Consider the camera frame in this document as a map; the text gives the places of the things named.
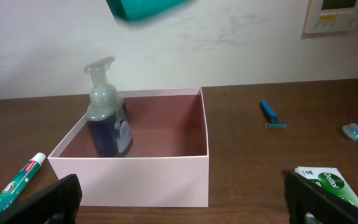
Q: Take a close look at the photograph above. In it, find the green soap bar box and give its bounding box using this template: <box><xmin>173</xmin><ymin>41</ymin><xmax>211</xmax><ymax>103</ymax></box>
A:
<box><xmin>295</xmin><ymin>167</ymin><xmax>358</xmax><ymax>208</ymax></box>

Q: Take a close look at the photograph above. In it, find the blue disposable razor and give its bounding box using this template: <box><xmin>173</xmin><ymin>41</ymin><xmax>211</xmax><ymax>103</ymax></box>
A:
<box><xmin>260</xmin><ymin>100</ymin><xmax>288</xmax><ymax>128</ymax></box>

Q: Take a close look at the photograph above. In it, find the green toothpaste tube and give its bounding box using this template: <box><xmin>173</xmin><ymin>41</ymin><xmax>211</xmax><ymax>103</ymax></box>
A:
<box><xmin>0</xmin><ymin>152</ymin><xmax>46</xmax><ymax>212</ymax></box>

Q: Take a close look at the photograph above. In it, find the white wall control panel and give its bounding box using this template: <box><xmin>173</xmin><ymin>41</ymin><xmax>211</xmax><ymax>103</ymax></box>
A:
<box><xmin>303</xmin><ymin>0</ymin><xmax>358</xmax><ymax>34</ymax></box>

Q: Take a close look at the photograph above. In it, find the blue mouthwash bottle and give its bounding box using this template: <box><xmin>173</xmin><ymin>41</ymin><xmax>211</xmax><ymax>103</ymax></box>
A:
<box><xmin>106</xmin><ymin>0</ymin><xmax>189</xmax><ymax>21</ymax></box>

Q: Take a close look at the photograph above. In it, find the pink open cardboard box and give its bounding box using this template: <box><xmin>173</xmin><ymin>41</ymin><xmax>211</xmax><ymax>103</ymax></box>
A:
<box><xmin>48</xmin><ymin>88</ymin><xmax>209</xmax><ymax>207</ymax></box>

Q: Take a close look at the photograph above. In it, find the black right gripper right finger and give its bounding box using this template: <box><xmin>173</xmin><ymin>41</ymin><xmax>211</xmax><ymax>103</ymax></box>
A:
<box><xmin>284</xmin><ymin>171</ymin><xmax>358</xmax><ymax>224</ymax></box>

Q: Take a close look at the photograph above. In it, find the purple foam soap dispenser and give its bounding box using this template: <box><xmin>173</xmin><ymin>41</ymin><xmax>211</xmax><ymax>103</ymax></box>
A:
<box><xmin>84</xmin><ymin>56</ymin><xmax>133</xmax><ymax>157</ymax></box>

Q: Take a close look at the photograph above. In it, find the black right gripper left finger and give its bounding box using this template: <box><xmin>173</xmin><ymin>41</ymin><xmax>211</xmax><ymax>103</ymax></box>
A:
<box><xmin>0</xmin><ymin>174</ymin><xmax>82</xmax><ymax>224</ymax></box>

